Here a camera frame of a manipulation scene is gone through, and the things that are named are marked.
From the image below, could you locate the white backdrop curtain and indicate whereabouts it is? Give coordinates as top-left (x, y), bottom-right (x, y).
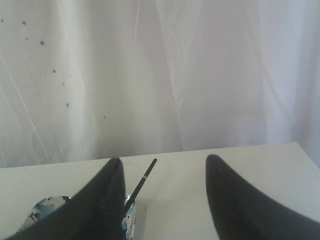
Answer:
top-left (0, 0), bottom-right (320, 168)

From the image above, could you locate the white plate with blue paint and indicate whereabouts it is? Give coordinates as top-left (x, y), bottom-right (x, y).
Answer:
top-left (17, 196), bottom-right (137, 240)

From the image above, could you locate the black paintbrush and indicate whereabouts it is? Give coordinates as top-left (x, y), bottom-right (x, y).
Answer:
top-left (124, 158), bottom-right (158, 214)

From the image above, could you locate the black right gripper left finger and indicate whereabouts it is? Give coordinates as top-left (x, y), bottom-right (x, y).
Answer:
top-left (10, 158), bottom-right (125, 240)

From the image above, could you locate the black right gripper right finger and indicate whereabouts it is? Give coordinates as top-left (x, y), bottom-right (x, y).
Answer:
top-left (205, 154), bottom-right (320, 240)

